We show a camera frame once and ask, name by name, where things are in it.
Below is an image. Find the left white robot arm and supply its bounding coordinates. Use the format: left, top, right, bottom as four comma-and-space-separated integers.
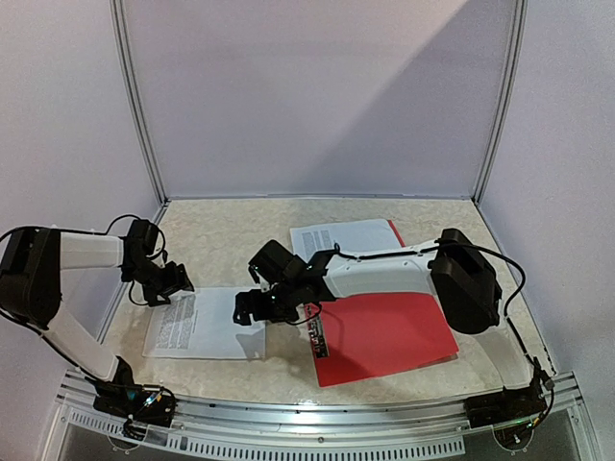
1, 215, 194, 417

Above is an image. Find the red file folder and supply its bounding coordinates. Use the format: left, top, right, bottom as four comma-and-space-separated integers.
305, 219, 460, 389

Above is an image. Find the chrome spine lever clip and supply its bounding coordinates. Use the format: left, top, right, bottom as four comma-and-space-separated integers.
307, 316, 330, 359

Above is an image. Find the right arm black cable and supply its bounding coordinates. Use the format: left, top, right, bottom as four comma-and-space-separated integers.
331, 242, 558, 424

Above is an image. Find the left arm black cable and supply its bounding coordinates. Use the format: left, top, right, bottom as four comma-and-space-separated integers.
0, 213, 169, 385

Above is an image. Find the printed paper sheet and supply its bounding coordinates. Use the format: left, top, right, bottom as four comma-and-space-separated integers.
290, 219, 405, 261
142, 287, 266, 360

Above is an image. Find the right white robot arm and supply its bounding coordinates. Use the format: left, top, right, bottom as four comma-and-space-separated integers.
233, 228, 540, 419

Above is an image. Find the aluminium corner post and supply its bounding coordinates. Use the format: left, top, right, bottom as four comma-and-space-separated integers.
472, 0, 528, 208
110, 0, 168, 206

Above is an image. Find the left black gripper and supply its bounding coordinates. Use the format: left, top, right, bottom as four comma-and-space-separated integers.
122, 258, 194, 307

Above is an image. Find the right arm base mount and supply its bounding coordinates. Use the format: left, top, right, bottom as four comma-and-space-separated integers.
463, 379, 548, 428

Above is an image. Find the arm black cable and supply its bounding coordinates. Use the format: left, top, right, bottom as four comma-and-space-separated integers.
331, 242, 558, 424
0, 213, 169, 385

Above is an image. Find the aluminium front rail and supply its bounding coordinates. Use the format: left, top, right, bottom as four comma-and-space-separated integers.
41, 372, 602, 460

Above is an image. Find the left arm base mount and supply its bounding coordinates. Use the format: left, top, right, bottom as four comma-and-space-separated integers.
93, 356, 177, 427

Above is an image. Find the left aluminium corner post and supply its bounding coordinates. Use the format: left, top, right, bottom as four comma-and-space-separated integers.
110, 0, 168, 206

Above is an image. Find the right aluminium corner post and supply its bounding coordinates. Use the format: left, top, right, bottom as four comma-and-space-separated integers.
472, 0, 528, 208

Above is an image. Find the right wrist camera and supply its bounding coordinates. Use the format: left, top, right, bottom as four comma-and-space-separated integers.
248, 265, 270, 292

